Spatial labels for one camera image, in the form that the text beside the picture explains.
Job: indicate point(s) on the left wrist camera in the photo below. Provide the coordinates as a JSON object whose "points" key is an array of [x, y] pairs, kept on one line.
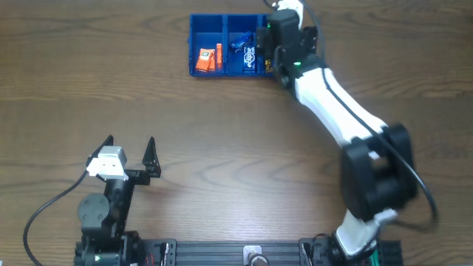
{"points": [[108, 162]]}

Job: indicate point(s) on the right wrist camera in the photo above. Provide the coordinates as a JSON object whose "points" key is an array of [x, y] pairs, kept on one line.
{"points": [[290, 4]]}

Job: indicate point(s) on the gold candy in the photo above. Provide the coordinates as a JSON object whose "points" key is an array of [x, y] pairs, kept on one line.
{"points": [[268, 65]]}

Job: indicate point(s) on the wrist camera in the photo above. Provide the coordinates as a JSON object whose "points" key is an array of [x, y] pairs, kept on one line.
{"points": [[108, 162], [290, 4]]}

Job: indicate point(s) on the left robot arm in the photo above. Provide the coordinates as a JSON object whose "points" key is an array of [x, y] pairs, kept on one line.
{"points": [[109, 214]]}

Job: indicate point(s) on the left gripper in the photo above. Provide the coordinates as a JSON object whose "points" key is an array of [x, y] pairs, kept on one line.
{"points": [[138, 177]]}

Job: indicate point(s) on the mounting rail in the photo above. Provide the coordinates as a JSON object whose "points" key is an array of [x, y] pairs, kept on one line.
{"points": [[214, 253]]}

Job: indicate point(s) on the blue candy pack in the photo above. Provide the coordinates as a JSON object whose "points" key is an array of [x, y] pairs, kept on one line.
{"points": [[249, 58], [242, 40]]}

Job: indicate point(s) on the blue tray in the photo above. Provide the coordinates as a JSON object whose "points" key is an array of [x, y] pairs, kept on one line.
{"points": [[207, 33]]}

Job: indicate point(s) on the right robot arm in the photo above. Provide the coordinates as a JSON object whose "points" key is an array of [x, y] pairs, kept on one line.
{"points": [[332, 103]]}

